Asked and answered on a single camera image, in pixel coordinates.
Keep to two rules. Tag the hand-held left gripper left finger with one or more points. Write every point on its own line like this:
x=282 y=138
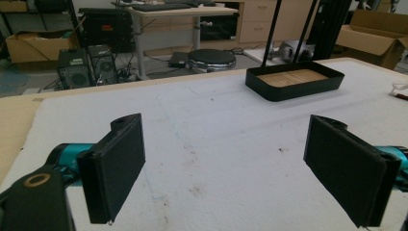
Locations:
x=112 y=166

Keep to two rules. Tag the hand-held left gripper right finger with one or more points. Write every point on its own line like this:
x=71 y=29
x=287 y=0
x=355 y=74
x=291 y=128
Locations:
x=346 y=166

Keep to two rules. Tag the dark red small object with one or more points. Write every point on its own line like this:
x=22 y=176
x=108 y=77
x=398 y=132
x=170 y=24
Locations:
x=402 y=96

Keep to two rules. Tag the black tray with wooden bottom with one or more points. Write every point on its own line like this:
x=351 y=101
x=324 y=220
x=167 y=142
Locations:
x=290 y=86

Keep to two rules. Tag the flat black box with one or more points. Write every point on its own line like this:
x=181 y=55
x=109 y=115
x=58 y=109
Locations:
x=178 y=59

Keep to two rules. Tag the grey device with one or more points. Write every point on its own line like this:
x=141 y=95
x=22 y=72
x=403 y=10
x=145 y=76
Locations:
x=287 y=51

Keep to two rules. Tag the large open cardboard box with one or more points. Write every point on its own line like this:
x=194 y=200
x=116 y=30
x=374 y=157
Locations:
x=369 y=38

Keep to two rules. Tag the large black equipment case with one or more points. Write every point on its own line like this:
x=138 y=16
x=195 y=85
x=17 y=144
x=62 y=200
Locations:
x=106 y=29

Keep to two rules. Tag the low open cardboard box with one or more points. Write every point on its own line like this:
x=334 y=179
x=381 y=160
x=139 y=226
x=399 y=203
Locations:
x=35 y=48

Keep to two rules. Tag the thin black stand pole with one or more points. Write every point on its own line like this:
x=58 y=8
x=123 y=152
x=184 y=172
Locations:
x=304 y=29
x=272 y=32

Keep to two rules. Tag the round black disc base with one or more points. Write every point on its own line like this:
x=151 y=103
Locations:
x=211 y=59

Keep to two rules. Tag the black keyboard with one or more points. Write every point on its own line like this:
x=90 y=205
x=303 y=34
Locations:
x=160 y=6

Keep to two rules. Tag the white height-adjustable desk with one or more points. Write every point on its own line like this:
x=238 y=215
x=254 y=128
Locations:
x=183 y=12

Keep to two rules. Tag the light wooden drawer cabinet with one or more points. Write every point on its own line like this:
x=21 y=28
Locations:
x=256 y=22

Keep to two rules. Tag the black metal frame column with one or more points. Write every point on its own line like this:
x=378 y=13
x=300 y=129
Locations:
x=330 y=29

